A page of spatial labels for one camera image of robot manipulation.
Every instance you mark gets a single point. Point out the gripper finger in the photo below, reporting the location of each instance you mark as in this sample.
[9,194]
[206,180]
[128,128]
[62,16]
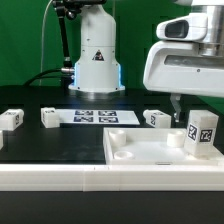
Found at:
[175,101]

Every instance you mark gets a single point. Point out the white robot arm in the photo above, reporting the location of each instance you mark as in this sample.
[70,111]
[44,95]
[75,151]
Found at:
[97,71]

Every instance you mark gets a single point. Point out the white sheet with tags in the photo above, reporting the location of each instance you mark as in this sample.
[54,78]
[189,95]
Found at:
[110,117]

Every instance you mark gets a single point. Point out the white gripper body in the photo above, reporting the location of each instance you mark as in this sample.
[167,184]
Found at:
[176,64]

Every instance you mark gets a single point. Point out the white square table top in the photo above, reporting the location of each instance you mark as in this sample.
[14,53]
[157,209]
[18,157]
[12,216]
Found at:
[148,146]

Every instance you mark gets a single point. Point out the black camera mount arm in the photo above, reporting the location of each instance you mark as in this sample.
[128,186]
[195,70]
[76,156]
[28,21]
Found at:
[70,9]

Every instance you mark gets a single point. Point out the white U-shaped obstacle fence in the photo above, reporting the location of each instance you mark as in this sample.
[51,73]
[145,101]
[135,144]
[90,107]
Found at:
[114,177]

